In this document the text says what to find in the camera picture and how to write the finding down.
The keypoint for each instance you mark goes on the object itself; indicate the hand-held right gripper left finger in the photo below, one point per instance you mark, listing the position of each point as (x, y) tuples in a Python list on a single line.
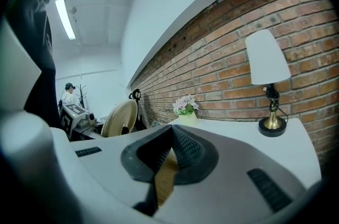
[(114, 172)]

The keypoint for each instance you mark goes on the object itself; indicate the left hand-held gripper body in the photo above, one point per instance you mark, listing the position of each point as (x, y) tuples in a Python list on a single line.
[(71, 118)]

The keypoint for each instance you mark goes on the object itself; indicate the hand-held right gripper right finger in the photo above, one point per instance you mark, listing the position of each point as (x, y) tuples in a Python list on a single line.
[(233, 183)]

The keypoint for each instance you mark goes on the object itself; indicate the black coat rack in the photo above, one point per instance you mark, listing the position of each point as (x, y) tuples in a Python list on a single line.
[(82, 96)]

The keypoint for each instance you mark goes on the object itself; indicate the person in blue mask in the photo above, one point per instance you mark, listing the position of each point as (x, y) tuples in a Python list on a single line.
[(34, 45)]

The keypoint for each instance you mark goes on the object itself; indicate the pink flowers in pale vase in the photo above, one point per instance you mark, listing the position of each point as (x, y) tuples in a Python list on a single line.
[(185, 107)]

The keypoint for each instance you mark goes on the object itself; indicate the long ceiling light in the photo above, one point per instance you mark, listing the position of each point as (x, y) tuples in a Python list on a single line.
[(65, 19)]

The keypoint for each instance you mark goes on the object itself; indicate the round ceiling detector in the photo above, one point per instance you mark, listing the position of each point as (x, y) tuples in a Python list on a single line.
[(73, 10)]

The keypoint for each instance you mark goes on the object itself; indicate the white shade brass table lamp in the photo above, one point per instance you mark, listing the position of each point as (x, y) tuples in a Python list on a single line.
[(267, 58)]

